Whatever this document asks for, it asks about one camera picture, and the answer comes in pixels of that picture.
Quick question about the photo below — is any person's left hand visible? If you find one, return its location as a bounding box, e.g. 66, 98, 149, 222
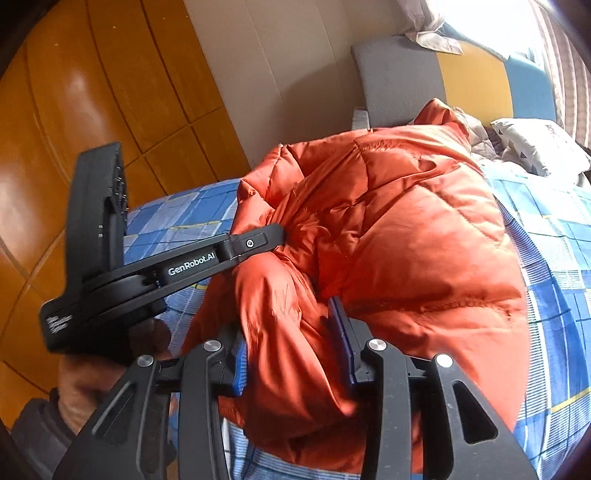
57, 319, 171, 435

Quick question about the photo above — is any orange puffer down jacket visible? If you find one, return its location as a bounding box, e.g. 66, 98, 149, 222
184, 99, 530, 473

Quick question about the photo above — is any dark left sleeve forearm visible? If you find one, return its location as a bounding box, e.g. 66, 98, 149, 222
11, 388, 106, 479

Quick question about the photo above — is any orange wooden wardrobe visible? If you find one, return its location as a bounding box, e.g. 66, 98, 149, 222
1, 1, 249, 427

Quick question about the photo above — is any white patterned pillow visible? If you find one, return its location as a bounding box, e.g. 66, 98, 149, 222
491, 118, 590, 184

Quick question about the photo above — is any grey quilted garment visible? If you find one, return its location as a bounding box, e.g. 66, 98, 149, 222
452, 107, 500, 160

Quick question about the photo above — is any grey yellow blue headboard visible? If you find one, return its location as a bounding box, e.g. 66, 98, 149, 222
352, 36, 557, 128

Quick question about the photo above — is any blue plaid bed sheet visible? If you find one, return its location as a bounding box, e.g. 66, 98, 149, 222
124, 159, 590, 479

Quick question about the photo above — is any pink striped curtain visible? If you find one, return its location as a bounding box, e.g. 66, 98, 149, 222
396, 0, 591, 149

